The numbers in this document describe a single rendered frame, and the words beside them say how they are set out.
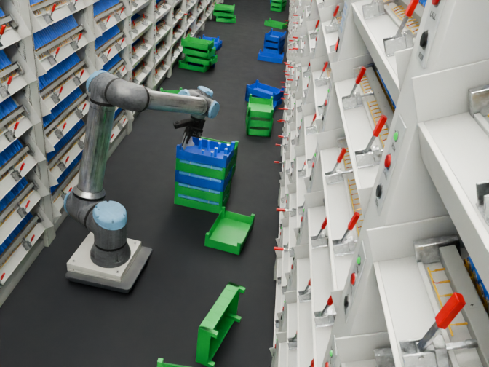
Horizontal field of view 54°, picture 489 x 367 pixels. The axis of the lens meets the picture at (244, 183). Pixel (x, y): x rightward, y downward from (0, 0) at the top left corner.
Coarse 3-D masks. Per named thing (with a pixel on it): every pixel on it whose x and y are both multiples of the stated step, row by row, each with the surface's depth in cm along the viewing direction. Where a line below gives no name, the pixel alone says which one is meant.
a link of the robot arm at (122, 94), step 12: (120, 84) 200; (132, 84) 202; (108, 96) 200; (120, 96) 199; (132, 96) 201; (144, 96) 203; (156, 96) 212; (168, 96) 219; (180, 96) 227; (204, 96) 251; (132, 108) 204; (144, 108) 207; (156, 108) 216; (168, 108) 221; (180, 108) 228; (192, 108) 234; (204, 108) 242; (216, 108) 248
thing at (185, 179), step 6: (180, 174) 285; (228, 174) 291; (180, 180) 287; (186, 180) 286; (192, 180) 285; (198, 180) 284; (204, 180) 283; (222, 180) 280; (228, 180) 294; (204, 186) 285; (210, 186) 284; (216, 186) 283; (222, 186) 282
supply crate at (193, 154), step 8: (216, 144) 292; (224, 144) 291; (232, 144) 288; (176, 152) 278; (184, 152) 277; (192, 152) 276; (200, 152) 288; (208, 152) 289; (232, 152) 287; (192, 160) 278; (200, 160) 277; (208, 160) 276; (216, 160) 275; (224, 160) 273
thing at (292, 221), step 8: (288, 184) 217; (296, 192) 219; (296, 200) 213; (296, 216) 202; (296, 224) 197; (296, 240) 188; (288, 248) 185; (288, 256) 181; (288, 264) 177; (288, 272) 165
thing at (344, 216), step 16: (320, 144) 130; (336, 144) 129; (336, 160) 123; (336, 176) 113; (352, 176) 114; (336, 192) 110; (352, 192) 108; (336, 208) 104; (352, 208) 103; (336, 224) 100; (352, 224) 88; (336, 240) 92; (352, 240) 89; (336, 256) 91; (352, 256) 90; (336, 272) 87; (336, 288) 84; (336, 304) 78
